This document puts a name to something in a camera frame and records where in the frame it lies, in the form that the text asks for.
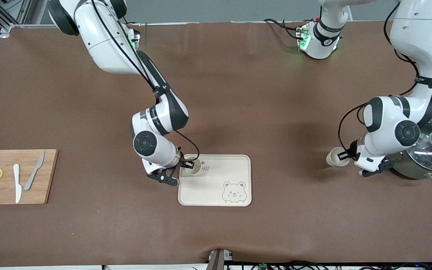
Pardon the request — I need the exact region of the bamboo cutting board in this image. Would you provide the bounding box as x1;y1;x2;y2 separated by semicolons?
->
0;149;59;205

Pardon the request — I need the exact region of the brown table mat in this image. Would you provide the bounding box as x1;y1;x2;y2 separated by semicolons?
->
0;22;432;267

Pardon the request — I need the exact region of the black base cable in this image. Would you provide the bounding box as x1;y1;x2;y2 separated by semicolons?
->
264;18;303;40

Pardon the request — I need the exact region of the white paper cup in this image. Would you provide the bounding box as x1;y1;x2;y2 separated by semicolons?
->
183;159;202;176
326;147;351;167

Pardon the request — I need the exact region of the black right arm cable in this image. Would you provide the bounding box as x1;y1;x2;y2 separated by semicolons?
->
90;0;200;162

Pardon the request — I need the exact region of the metal table clamp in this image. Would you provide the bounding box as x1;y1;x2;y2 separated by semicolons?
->
207;249;233;270

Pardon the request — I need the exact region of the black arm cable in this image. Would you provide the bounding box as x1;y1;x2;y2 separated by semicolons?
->
90;0;200;162
338;0;421;152

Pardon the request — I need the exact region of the grey plastic knife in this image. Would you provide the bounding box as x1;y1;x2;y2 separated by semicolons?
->
24;151;45;191

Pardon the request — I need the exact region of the cream tray with bear print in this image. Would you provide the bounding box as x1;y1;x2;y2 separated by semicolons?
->
178;154;252;207

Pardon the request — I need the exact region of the grey cooking pot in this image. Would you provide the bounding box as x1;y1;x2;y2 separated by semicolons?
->
388;116;432;183

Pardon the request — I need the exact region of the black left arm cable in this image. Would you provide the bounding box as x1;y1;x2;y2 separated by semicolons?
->
338;0;421;152

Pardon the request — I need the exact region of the white plastic knife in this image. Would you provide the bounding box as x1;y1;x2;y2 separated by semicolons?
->
13;164;22;204

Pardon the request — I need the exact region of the aluminium frame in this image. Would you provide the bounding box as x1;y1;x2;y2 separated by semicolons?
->
0;0;27;32

